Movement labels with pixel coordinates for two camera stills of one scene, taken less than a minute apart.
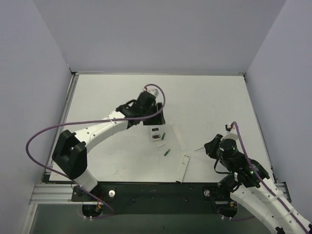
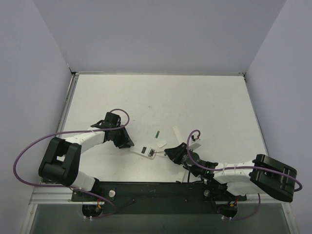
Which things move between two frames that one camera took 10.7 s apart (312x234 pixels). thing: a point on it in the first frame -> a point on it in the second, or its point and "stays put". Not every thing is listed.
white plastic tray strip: (180, 138) stays put
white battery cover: (160, 144) stays put
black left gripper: (154, 117) -> (121, 137)
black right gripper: (211, 147) -> (179, 153)
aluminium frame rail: (50, 194) stays put
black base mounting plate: (154, 198) stays put
